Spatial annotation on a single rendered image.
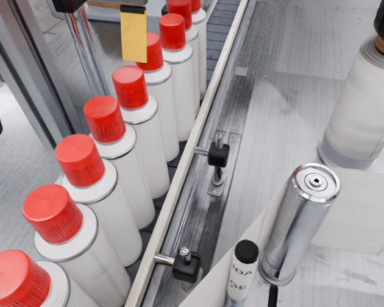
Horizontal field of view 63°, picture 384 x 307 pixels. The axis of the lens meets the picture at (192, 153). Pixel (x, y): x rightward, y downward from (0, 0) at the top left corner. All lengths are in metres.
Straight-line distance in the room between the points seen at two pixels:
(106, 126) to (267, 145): 0.31
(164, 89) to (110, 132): 0.13
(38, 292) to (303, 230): 0.21
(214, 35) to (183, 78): 0.38
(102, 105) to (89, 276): 0.15
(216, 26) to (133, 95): 0.54
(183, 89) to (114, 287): 0.27
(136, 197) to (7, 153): 0.37
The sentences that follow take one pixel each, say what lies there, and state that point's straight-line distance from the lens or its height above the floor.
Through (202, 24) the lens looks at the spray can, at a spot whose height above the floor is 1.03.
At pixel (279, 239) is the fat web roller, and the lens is 0.33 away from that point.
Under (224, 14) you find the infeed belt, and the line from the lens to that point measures 0.90.
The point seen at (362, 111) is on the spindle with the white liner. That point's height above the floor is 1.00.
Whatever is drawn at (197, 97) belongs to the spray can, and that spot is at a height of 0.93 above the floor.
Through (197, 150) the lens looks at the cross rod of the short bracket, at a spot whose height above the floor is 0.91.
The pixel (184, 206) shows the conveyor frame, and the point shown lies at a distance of 0.46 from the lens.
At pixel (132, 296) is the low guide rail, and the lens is 0.38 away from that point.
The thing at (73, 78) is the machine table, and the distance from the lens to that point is 0.82.
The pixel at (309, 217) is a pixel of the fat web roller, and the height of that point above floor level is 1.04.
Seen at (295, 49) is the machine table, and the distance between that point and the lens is 0.88.
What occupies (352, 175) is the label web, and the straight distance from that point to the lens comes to 0.30.
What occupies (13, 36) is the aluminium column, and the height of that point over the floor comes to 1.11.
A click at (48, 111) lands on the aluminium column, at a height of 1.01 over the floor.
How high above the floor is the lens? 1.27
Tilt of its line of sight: 50 degrees down
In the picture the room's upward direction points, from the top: 3 degrees counter-clockwise
